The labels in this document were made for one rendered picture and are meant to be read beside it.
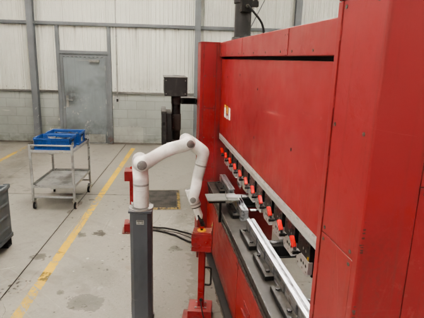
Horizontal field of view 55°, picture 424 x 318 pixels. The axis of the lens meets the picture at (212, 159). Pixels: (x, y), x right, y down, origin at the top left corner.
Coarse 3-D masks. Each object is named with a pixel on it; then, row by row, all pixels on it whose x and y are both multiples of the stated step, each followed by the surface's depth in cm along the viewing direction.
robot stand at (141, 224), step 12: (132, 216) 310; (144, 216) 310; (132, 228) 312; (144, 228) 312; (132, 240) 315; (144, 240) 315; (132, 252) 317; (144, 252) 317; (132, 264) 320; (144, 264) 320; (132, 276) 323; (144, 276) 322; (132, 288) 326; (144, 288) 325; (132, 300) 328; (144, 300) 327; (132, 312) 331; (144, 312) 330
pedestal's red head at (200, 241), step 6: (198, 228) 335; (204, 228) 335; (210, 228) 335; (192, 234) 318; (198, 234) 317; (204, 234) 317; (210, 234) 327; (192, 240) 319; (198, 240) 319; (204, 240) 318; (210, 240) 318; (192, 246) 320; (198, 246) 320; (204, 246) 320; (210, 246) 319
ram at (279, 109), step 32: (224, 64) 390; (256, 64) 272; (288, 64) 210; (320, 64) 171; (224, 96) 391; (256, 96) 273; (288, 96) 210; (320, 96) 171; (224, 128) 392; (256, 128) 274; (288, 128) 210; (320, 128) 171; (256, 160) 274; (288, 160) 211; (320, 160) 172; (288, 192) 211; (320, 192) 172
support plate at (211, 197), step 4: (208, 196) 347; (212, 196) 347; (216, 196) 347; (220, 196) 347; (224, 196) 348; (208, 200) 337; (212, 200) 338; (216, 200) 338; (220, 200) 338; (224, 200) 338; (228, 200) 339; (232, 200) 339; (236, 200) 340
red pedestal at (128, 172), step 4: (128, 168) 500; (124, 172) 487; (128, 172) 488; (124, 176) 488; (128, 176) 489; (124, 180) 489; (128, 180) 490; (132, 180) 491; (132, 184) 500; (132, 188) 501; (132, 192) 502; (132, 196) 503; (132, 200) 505; (128, 220) 516; (124, 224) 505; (128, 224) 505; (124, 228) 505; (128, 228) 506; (124, 232) 506; (128, 232) 507
